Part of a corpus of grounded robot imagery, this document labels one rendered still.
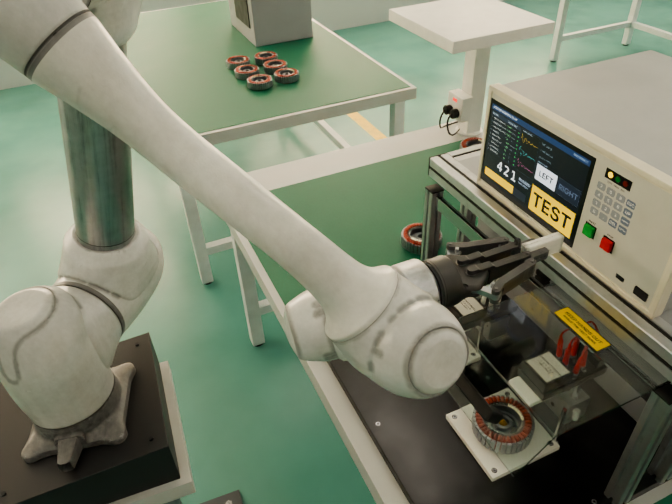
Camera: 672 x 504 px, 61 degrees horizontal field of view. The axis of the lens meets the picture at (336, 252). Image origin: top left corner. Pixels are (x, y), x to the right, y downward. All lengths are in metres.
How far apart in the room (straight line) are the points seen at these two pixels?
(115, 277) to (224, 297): 1.56
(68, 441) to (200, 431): 1.08
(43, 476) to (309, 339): 0.60
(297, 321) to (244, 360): 1.62
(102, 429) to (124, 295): 0.24
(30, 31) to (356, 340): 0.45
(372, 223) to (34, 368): 1.02
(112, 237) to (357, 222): 0.84
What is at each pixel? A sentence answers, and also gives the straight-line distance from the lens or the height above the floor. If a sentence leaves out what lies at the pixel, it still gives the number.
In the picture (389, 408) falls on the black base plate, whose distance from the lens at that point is 1.20.
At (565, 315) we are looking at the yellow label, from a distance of 1.00.
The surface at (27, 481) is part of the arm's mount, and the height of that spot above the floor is 0.84.
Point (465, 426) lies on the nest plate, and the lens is 1.18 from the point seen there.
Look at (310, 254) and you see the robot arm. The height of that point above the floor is 1.37.
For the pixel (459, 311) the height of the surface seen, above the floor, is 0.87.
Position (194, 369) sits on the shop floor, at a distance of 2.37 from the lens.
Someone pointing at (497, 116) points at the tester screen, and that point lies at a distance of 1.11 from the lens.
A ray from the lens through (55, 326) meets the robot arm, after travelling 1.02.
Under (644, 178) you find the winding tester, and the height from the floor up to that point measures 1.31.
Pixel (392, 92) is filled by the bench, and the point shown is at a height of 0.75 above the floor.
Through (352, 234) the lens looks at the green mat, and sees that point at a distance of 1.65.
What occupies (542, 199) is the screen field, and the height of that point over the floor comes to 1.18.
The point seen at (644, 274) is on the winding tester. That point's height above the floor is 1.17.
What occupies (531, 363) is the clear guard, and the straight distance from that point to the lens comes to 0.92.
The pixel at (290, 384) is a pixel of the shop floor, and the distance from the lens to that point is 2.24.
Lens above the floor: 1.73
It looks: 38 degrees down
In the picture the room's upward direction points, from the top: 3 degrees counter-clockwise
